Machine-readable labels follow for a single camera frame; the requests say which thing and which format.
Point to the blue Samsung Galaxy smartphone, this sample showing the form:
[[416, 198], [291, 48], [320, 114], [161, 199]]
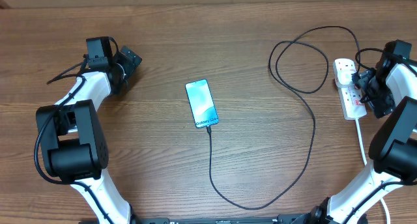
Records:
[[201, 103]]

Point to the white charger plug adapter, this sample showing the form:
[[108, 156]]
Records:
[[343, 78]]

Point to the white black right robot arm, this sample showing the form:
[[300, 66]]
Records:
[[392, 151]]

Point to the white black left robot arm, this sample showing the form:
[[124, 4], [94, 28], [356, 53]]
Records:
[[71, 148]]

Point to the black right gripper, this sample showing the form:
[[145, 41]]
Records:
[[378, 106]]

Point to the white power strip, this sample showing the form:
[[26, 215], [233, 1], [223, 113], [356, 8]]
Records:
[[349, 96]]

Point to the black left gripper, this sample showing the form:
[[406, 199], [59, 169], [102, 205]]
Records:
[[128, 64]]

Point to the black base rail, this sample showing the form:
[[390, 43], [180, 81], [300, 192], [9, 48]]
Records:
[[280, 219]]

